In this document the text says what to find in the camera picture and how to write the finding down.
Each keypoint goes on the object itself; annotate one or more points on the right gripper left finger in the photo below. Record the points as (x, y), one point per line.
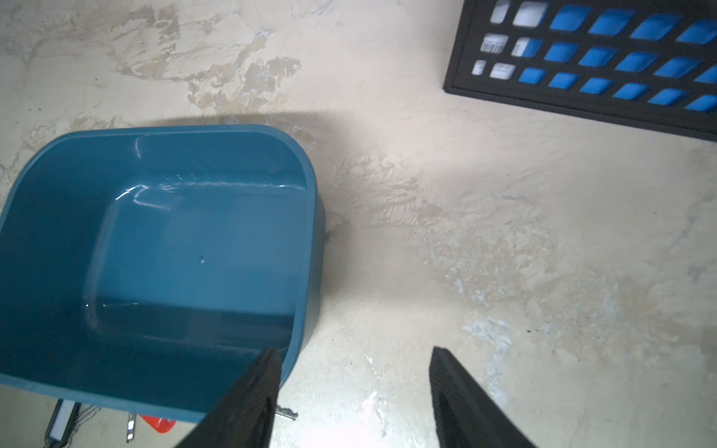
(245, 415)

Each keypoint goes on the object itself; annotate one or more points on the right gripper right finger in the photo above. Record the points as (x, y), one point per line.
(465, 416)

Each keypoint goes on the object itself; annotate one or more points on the teal plastic storage box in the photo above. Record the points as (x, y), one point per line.
(145, 269)

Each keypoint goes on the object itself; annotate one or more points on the black tag key white label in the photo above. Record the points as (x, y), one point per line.
(67, 417)

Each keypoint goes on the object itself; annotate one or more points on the black mesh file holder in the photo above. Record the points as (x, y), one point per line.
(479, 68)

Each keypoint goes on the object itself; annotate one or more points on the blue folder front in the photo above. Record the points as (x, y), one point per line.
(658, 55)

